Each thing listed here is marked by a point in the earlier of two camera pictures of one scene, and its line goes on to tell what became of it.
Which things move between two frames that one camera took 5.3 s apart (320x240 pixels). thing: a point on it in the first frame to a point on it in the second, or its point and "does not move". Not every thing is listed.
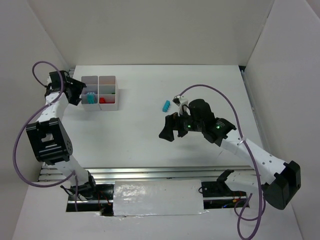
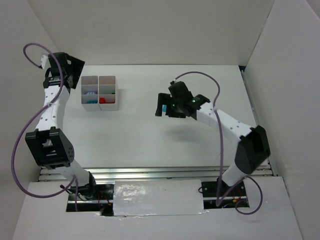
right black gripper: x=176 y=124 to x=160 y=105
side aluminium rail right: x=253 y=110 does not move
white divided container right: x=108 y=93 does not move
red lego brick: x=102 y=100 does not move
